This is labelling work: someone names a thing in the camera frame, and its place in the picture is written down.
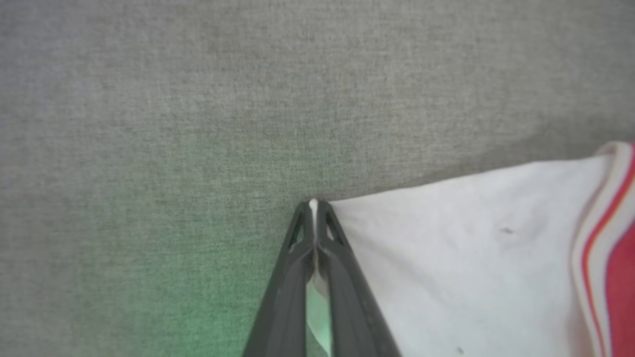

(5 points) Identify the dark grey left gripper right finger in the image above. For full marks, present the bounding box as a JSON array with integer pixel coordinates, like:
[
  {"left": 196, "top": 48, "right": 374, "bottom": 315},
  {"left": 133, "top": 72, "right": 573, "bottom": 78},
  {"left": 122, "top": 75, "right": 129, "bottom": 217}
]
[{"left": 316, "top": 200, "right": 402, "bottom": 357}]

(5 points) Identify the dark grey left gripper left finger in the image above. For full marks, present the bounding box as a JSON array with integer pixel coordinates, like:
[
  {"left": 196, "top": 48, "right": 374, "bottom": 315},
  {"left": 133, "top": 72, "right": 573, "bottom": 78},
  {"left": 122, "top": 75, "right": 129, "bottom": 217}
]
[{"left": 242, "top": 200, "right": 316, "bottom": 357}]

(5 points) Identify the red and white striped garment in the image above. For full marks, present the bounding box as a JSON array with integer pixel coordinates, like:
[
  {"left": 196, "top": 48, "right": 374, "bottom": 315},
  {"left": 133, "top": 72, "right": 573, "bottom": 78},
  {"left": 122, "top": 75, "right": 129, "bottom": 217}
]
[{"left": 305, "top": 141, "right": 635, "bottom": 357}]

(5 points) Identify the grey fabric sofa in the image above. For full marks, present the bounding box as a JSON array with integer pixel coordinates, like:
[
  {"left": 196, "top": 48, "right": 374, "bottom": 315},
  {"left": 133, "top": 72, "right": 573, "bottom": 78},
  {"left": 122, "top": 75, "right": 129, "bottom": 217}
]
[{"left": 0, "top": 0, "right": 635, "bottom": 357}]

